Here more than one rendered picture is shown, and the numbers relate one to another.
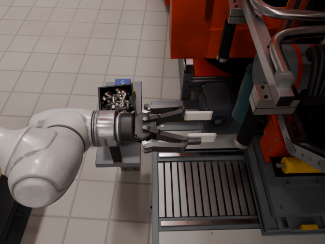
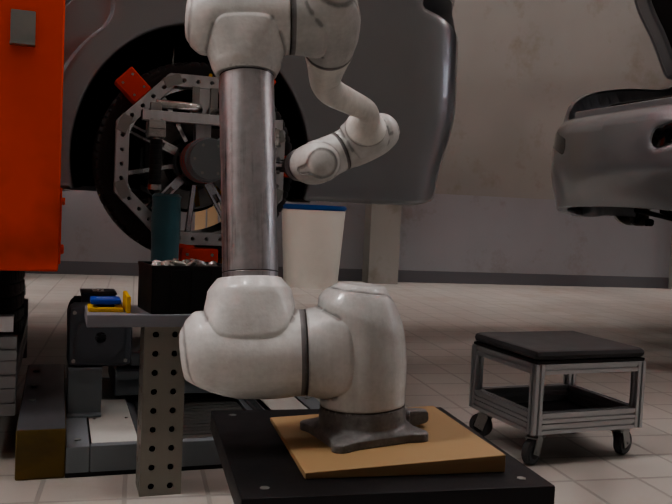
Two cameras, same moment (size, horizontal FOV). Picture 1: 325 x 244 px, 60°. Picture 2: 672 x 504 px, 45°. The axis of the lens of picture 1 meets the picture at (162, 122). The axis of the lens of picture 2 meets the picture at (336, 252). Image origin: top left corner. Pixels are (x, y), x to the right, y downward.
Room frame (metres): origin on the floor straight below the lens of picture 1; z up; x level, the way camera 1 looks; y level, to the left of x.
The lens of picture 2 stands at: (0.95, 2.20, 0.73)
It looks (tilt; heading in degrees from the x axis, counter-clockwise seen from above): 3 degrees down; 253
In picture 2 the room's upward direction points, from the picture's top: 3 degrees clockwise
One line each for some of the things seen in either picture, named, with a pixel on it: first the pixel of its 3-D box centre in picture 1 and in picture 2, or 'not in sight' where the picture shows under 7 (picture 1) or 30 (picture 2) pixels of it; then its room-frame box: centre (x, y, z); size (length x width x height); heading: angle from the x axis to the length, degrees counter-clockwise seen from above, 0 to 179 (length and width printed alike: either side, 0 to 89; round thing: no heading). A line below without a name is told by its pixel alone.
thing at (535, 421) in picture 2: not in sight; (552, 392); (-0.49, 0.00, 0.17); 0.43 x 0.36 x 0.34; 5
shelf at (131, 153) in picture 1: (121, 120); (175, 315); (0.72, 0.18, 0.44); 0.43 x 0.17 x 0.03; 2
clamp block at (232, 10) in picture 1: (243, 10); (155, 129); (0.75, -0.24, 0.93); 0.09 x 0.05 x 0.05; 92
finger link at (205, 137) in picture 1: (200, 137); not in sight; (0.37, -0.09, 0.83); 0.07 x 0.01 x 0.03; 91
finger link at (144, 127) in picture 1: (164, 136); not in sight; (0.37, -0.01, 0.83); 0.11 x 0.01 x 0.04; 73
